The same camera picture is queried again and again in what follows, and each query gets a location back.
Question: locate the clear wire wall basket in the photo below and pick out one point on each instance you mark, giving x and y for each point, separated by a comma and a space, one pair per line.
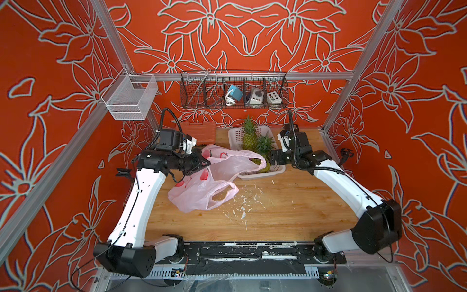
130, 97

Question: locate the teal box with cable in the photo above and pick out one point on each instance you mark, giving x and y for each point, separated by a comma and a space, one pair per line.
233, 96

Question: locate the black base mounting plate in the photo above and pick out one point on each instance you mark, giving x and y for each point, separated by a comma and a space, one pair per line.
246, 260

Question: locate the left black round stand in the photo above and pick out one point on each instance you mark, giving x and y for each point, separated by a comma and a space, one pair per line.
125, 173

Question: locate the right black round stand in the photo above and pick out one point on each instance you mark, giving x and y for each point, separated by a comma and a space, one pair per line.
345, 153

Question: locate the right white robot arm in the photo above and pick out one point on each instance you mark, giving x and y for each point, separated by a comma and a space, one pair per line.
379, 222

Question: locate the black round stand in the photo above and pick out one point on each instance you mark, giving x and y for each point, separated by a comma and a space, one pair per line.
125, 173
345, 153

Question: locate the white button box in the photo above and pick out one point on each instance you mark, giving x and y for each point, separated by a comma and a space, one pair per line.
274, 100

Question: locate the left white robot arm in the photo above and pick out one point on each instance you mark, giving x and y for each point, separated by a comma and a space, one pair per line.
126, 251

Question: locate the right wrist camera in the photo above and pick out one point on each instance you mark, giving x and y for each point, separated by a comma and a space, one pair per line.
284, 141

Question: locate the white perforated plastic basket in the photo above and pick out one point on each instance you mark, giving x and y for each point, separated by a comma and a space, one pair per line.
235, 136

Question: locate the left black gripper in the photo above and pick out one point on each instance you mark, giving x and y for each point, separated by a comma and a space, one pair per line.
198, 163

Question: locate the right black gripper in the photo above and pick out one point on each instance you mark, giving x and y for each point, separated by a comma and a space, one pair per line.
278, 154

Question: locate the orange plastic tool case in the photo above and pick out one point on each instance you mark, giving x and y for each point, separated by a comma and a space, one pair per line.
203, 132

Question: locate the pink plastic bag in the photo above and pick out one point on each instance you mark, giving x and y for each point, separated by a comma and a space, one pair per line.
209, 188

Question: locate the white device with knobs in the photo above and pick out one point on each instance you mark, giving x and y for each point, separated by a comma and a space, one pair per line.
255, 98

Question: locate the black wire wall basket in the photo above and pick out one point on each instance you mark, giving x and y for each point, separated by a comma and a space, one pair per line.
206, 89

